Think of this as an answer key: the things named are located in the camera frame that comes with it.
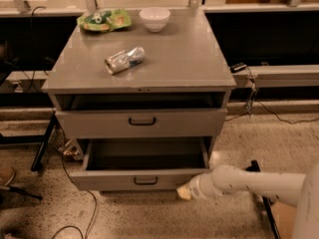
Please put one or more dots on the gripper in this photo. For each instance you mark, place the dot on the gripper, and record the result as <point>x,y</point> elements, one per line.
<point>199,185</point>

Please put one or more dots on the grey drawer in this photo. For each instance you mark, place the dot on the grey drawer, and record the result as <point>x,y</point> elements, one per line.
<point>141,164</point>
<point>142,123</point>

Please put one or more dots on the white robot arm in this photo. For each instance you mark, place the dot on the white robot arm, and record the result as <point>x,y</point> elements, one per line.
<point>300,190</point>

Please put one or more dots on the grey drawer cabinet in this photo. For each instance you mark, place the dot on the grey drawer cabinet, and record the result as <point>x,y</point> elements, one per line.
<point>183,69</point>

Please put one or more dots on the black metal stand leg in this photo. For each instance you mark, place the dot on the black metal stand leg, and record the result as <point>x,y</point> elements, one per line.
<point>254,167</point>

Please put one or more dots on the cardboard box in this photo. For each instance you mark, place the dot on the cardboard box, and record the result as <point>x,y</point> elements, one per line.
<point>284,216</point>

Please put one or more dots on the black power adapter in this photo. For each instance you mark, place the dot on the black power adapter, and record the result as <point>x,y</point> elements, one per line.
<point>237,68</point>

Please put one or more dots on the black table leg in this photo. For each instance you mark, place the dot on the black table leg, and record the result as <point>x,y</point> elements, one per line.
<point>37,162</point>

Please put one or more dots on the white bowl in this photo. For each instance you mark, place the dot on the white bowl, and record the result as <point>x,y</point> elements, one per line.
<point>155,18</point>

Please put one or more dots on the green chip bag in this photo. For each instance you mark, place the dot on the green chip bag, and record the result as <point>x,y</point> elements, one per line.
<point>105,21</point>

